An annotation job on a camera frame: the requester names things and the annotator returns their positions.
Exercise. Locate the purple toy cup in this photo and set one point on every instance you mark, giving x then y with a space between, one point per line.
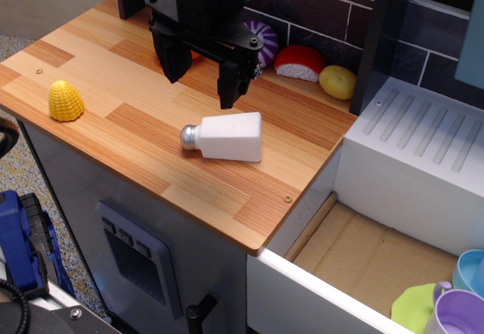
455 311

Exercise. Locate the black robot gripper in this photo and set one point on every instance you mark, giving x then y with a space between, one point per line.
213 29

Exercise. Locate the white toy sink basin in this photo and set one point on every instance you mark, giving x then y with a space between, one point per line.
369 228

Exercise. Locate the grey toy oven door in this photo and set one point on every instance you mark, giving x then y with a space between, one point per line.
143 261

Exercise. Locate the yellow toy corn piece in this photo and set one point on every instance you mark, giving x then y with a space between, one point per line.
64 102

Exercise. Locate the red white toy sushi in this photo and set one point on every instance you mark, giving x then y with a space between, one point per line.
300 62

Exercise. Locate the black oven door handle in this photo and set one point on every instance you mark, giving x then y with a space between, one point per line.
196 314

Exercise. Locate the white salt shaker silver cap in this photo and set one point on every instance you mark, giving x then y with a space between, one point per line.
235 137

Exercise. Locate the yellow toy potato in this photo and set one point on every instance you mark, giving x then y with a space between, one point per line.
338 82

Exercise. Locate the white toy dish rack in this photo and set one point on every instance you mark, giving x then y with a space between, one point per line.
410 137

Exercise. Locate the blue black clamp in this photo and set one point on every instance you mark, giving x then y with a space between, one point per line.
30 247

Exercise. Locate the grey metal robot base plate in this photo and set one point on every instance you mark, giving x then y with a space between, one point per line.
54 314

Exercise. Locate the green toy plate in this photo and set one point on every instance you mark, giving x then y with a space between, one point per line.
413 308

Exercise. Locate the light blue toy cup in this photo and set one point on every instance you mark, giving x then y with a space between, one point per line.
468 273

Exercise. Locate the purple white toy onion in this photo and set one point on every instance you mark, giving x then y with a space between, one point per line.
268 37

